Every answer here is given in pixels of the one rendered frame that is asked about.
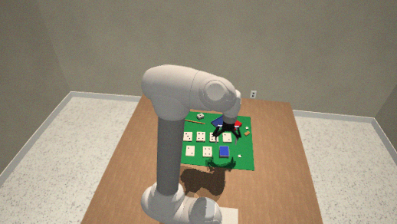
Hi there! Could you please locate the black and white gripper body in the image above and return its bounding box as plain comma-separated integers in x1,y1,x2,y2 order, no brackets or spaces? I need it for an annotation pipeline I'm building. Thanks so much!
222,121,235,132

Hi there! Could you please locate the green felt mat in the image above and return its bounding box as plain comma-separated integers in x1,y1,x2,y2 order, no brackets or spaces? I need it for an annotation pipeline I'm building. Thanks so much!
181,111,254,170

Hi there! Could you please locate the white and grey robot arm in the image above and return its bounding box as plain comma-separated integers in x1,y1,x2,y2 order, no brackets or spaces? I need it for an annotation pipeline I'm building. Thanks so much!
140,64,241,224

